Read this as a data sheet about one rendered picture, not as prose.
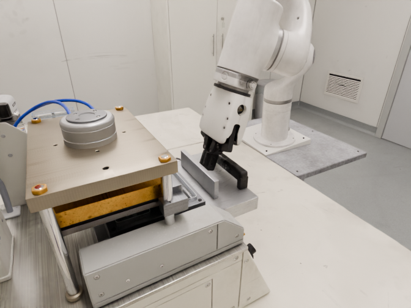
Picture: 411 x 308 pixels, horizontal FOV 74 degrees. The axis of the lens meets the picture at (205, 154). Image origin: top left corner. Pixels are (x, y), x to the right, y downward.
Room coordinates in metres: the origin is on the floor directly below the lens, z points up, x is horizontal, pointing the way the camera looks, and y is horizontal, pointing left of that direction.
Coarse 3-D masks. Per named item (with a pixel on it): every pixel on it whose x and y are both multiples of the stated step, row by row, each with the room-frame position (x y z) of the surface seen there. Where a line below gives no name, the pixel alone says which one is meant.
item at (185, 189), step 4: (176, 176) 0.46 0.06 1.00; (180, 180) 0.44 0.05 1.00; (184, 184) 0.43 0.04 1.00; (184, 188) 0.41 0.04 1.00; (188, 188) 0.41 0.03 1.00; (184, 192) 0.40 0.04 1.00; (188, 192) 0.40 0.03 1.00; (192, 192) 0.40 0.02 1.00; (188, 196) 0.39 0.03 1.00; (192, 196) 0.39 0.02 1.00
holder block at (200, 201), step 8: (200, 200) 0.39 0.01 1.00; (152, 208) 0.37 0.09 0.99; (192, 208) 0.38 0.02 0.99; (152, 216) 0.35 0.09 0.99; (160, 216) 0.35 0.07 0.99; (112, 224) 0.33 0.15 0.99; (128, 224) 0.33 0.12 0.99; (136, 224) 0.33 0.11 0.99; (144, 224) 0.33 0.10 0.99; (112, 232) 0.31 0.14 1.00; (120, 232) 0.32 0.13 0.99
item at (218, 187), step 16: (192, 160) 0.51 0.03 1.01; (192, 176) 0.51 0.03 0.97; (208, 176) 0.45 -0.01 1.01; (224, 176) 0.51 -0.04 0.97; (208, 192) 0.45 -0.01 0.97; (224, 192) 0.45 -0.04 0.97; (240, 192) 0.45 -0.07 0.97; (224, 208) 0.40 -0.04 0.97; (240, 208) 0.42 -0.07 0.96; (256, 208) 0.43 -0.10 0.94
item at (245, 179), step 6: (222, 156) 0.53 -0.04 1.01; (222, 162) 0.52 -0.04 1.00; (228, 162) 0.50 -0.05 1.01; (234, 162) 0.50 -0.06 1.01; (228, 168) 0.49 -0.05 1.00; (234, 168) 0.48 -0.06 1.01; (240, 168) 0.48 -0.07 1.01; (234, 174) 0.47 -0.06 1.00; (240, 174) 0.46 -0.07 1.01; (246, 174) 0.46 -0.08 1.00; (240, 180) 0.46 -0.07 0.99; (246, 180) 0.46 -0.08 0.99; (240, 186) 0.46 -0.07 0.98; (246, 186) 0.46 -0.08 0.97
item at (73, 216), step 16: (112, 192) 0.32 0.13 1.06; (128, 192) 0.32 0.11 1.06; (144, 192) 0.34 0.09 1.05; (160, 192) 0.35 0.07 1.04; (64, 208) 0.29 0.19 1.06; (80, 208) 0.29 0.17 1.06; (96, 208) 0.30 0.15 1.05; (112, 208) 0.31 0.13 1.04; (128, 208) 0.33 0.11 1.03; (144, 208) 0.33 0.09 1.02; (64, 224) 0.28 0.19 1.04; (80, 224) 0.29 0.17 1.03; (96, 224) 0.30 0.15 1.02
